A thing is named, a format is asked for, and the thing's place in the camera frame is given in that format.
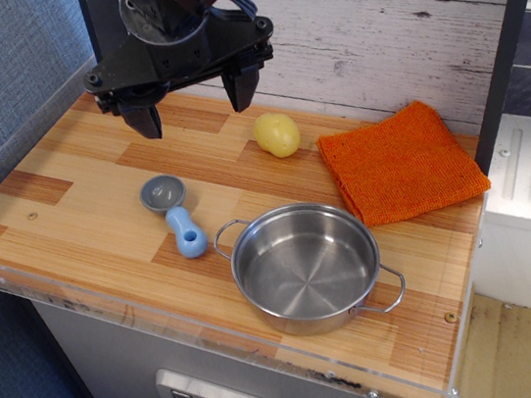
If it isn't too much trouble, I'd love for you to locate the dark grey right post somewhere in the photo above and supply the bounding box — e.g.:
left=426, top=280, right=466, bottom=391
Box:
left=475, top=0, right=528, bottom=174

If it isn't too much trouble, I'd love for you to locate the yellow toy potato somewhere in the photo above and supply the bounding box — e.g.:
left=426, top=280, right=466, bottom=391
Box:
left=253, top=113, right=301, bottom=158

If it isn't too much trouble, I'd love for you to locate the grey toy fridge cabinet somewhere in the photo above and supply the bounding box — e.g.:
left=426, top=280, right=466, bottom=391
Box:
left=29, top=247, right=423, bottom=398

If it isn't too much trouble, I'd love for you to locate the stainless steel pot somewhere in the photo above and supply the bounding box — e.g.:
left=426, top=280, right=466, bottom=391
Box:
left=223, top=203, right=407, bottom=336

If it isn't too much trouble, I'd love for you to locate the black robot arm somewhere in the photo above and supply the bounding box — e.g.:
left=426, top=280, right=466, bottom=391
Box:
left=78, top=0, right=273, bottom=139

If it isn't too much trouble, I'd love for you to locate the blue grey toy spoon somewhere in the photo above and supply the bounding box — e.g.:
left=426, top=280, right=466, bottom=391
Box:
left=139, top=174, right=209, bottom=259

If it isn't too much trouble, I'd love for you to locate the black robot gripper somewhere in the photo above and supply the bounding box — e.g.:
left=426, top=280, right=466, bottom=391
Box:
left=84, top=0, right=273, bottom=140

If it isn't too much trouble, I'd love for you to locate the dark grey post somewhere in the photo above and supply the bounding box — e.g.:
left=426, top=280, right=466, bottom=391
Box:
left=475, top=0, right=528, bottom=174
left=78, top=0, right=128, bottom=63

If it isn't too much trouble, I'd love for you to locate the orange folded cloth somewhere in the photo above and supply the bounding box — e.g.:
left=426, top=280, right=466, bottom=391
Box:
left=316, top=101, right=491, bottom=227

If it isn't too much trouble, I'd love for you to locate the dark grey left post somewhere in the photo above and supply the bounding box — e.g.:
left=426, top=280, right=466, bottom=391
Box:
left=78, top=0, right=128, bottom=63

